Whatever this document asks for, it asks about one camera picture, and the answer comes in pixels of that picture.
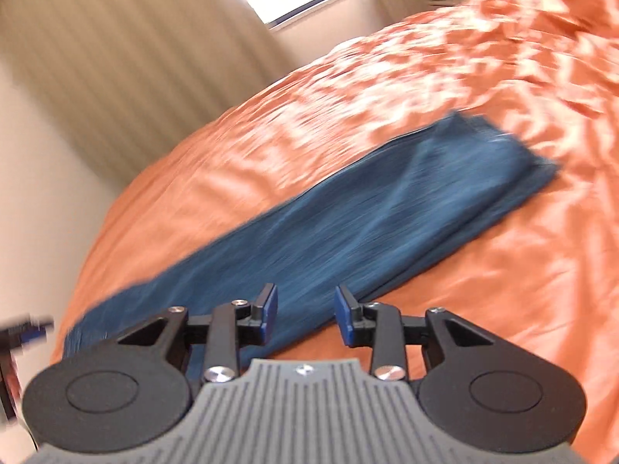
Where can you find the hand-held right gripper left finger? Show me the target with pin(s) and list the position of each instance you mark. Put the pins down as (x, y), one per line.
(268, 312)

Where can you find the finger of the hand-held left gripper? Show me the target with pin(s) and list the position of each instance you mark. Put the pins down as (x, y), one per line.
(26, 329)

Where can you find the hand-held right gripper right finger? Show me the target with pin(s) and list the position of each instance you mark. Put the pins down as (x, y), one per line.
(344, 316)

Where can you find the orange bed blanket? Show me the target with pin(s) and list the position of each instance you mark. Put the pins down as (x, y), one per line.
(483, 58)

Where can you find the blue denim pants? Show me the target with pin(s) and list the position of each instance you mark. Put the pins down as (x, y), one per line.
(338, 212)

